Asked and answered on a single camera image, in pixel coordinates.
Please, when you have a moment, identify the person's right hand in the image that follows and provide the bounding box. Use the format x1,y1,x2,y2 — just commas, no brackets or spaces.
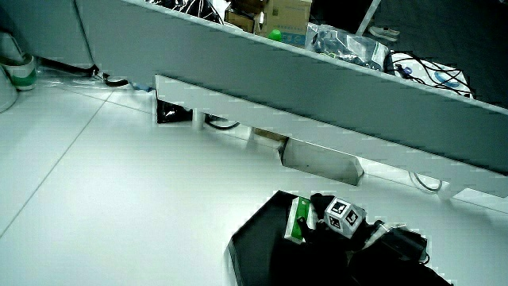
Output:
296,192,384,258

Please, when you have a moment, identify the green white medicine box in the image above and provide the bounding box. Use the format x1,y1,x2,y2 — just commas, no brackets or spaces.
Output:
283,195,319,245

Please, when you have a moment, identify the black plate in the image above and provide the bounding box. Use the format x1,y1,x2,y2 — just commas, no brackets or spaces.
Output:
228,190,358,286

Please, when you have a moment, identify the person's right forearm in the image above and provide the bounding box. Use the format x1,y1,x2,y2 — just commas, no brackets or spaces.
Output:
345,224,454,286

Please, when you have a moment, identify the black wrist device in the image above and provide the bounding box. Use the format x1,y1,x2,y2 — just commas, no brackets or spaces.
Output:
376,225,432,265

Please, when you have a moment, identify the grey partition panel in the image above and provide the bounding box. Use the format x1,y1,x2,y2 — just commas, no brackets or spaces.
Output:
75,0,508,176

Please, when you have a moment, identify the black shiny block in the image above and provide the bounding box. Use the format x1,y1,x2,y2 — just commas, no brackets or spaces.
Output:
156,99,194,125

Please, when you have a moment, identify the clear plastic bag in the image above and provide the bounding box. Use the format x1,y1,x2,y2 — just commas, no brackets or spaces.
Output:
305,22,392,72

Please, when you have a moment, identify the white shoe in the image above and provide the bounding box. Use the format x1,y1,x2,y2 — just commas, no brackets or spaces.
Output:
368,25,402,43

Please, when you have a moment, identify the large cardboard box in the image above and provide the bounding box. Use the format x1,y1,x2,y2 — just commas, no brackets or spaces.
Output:
259,0,314,48

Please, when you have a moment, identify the white pole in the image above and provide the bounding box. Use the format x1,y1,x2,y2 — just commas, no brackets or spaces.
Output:
355,0,383,37

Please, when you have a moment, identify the small cardboard box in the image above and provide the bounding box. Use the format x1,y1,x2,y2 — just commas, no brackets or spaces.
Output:
223,9,264,35

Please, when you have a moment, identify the black striped bag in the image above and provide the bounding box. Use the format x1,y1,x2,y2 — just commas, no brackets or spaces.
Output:
148,0,224,25

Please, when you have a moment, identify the white green container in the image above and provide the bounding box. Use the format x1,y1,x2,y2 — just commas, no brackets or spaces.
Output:
0,31,38,92

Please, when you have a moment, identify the white rounded object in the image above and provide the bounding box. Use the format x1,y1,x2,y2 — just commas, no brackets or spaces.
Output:
0,65,19,114

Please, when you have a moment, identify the grey metal bracket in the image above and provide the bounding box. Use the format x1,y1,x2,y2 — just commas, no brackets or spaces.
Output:
279,137,365,187

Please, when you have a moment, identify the white frame beam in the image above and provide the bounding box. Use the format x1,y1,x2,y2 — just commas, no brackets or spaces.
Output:
154,74,508,199

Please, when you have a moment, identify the grey looped cable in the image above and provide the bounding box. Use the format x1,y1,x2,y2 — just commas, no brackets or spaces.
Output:
410,171,444,194

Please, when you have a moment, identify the black looped cable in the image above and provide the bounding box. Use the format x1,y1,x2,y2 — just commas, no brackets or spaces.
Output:
203,114,241,131

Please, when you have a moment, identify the black cable bundle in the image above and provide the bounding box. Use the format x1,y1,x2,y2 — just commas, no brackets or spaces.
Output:
391,49,474,98

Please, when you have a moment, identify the black floor cable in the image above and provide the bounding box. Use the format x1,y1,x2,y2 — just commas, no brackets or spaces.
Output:
38,57,130,88

